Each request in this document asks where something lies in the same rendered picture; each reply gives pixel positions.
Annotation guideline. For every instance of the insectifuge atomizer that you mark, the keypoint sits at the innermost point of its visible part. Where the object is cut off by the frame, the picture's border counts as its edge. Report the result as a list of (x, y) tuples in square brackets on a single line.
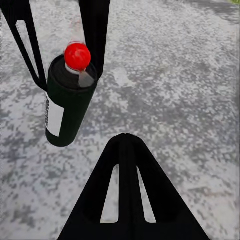
[(72, 82)]

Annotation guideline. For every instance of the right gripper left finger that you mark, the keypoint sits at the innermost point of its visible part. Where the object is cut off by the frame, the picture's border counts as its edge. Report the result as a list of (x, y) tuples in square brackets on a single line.
[(84, 221)]

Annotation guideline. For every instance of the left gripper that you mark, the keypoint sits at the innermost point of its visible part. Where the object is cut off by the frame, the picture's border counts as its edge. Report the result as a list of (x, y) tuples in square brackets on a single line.
[(95, 16)]

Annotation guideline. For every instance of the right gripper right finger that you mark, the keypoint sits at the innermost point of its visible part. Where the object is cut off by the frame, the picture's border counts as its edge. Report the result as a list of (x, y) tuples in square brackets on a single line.
[(174, 220)]

